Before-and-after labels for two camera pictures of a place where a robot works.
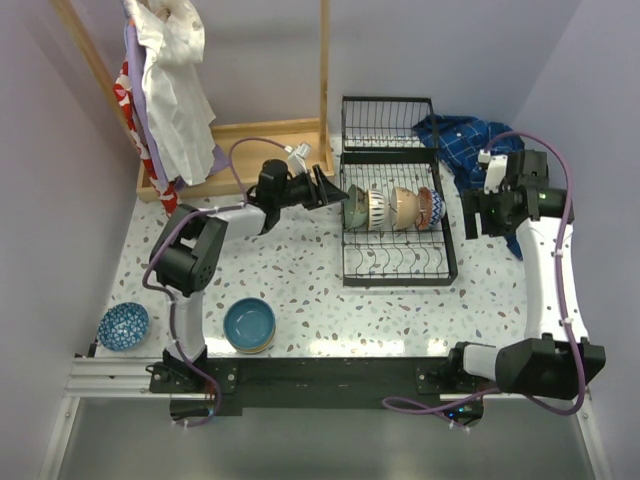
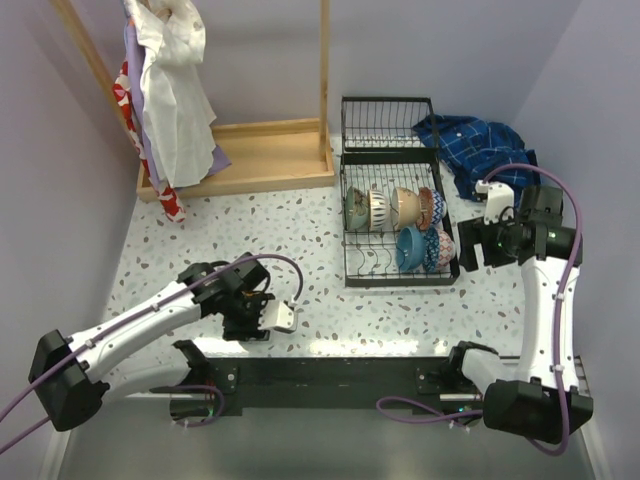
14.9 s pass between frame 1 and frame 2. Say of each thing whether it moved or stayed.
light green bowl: stayed
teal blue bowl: moved
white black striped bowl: stayed
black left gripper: moved
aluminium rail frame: stayed
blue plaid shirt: stayed
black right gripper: moved
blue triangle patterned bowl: moved
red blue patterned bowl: stayed
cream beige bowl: stayed
